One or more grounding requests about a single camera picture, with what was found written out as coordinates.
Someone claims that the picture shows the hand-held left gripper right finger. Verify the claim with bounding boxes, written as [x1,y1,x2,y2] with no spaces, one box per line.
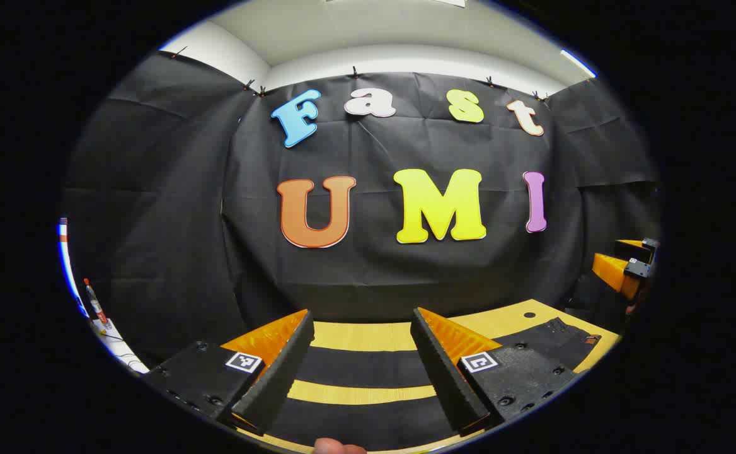
[410,306,579,438]

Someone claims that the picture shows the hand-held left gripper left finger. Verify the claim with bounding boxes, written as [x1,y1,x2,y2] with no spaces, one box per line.
[143,308,316,437]

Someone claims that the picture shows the dark jeans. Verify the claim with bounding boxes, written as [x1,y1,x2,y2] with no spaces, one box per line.
[267,317,602,452]

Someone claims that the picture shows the black backdrop cloth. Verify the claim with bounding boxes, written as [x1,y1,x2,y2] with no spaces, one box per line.
[62,50,662,370]

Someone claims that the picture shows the white side table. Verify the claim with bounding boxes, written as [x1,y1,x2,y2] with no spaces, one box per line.
[89,317,151,374]

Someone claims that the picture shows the small red white bottle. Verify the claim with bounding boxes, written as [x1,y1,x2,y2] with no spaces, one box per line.
[83,277,109,330]

